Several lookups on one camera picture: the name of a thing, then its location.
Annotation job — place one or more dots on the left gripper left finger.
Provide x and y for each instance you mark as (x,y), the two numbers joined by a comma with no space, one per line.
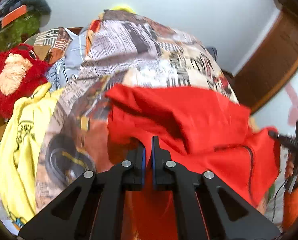
(92,206)

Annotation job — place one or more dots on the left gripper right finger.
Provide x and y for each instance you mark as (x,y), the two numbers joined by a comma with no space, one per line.
(205,206)

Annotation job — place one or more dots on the red jacket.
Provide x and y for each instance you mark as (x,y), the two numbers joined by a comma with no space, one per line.
(202,129)

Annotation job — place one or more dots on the orange right sleeve forearm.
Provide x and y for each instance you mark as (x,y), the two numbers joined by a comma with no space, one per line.
(290,213)

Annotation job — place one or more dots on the person's right hand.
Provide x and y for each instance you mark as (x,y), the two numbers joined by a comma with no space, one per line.
(291,172)

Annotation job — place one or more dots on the brown wooden door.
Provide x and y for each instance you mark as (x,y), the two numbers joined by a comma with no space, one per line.
(274,62)

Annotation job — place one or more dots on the yellow printed t-shirt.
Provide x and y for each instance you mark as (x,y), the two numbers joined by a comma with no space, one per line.
(19,152)

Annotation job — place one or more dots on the red plush parrot toy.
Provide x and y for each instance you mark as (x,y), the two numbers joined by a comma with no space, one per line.
(21,72)

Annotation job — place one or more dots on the newspaper print bed quilt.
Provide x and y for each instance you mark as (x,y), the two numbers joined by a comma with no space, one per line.
(119,49)

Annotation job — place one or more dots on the orange box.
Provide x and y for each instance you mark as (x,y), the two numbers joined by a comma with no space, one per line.
(13,15)

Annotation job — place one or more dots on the grey pillow on clutter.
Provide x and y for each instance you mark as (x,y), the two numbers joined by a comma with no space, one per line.
(40,6)

